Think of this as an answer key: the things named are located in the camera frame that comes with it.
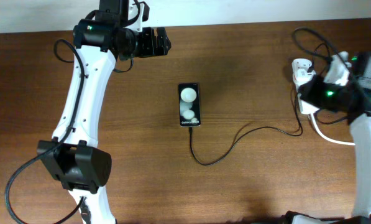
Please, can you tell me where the white charger plug adapter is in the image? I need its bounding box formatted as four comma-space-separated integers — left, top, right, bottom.
293, 68, 316, 85

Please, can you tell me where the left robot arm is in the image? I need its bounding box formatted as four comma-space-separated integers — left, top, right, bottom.
37, 1, 171, 223

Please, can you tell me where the white power strip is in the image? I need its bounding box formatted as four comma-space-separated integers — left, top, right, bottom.
291, 58, 318, 114

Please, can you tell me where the black smartphone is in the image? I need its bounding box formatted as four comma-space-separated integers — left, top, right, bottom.
178, 83, 201, 127

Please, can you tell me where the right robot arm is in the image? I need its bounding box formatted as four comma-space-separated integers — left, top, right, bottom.
285, 52, 371, 223

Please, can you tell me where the black charging cable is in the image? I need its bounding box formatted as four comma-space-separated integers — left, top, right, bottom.
188, 42, 331, 167

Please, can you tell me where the white power strip cord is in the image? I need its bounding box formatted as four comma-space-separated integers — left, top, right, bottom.
308, 113, 357, 146

